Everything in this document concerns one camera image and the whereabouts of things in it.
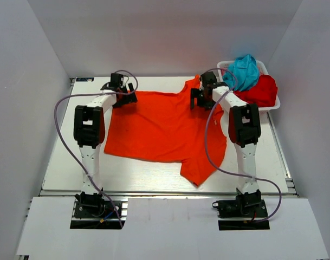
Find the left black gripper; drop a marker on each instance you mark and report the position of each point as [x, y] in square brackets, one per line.
[129, 98]

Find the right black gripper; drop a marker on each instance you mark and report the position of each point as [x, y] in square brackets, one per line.
[195, 93]

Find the orange t-shirt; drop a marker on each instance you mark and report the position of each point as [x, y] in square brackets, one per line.
[161, 127]

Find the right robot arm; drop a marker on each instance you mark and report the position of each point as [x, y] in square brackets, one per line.
[244, 127]

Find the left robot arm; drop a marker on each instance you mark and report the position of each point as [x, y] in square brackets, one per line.
[89, 126]

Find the white plastic basket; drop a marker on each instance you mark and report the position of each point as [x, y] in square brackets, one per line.
[231, 99]

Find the blue t-shirt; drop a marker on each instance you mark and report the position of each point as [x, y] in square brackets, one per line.
[242, 74]

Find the blue table label sticker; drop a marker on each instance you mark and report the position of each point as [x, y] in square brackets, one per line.
[84, 79]

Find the red t-shirt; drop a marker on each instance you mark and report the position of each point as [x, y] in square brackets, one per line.
[263, 93]

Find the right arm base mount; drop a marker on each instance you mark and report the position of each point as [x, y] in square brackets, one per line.
[247, 212]

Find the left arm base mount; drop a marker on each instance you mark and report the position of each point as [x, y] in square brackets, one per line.
[95, 212]

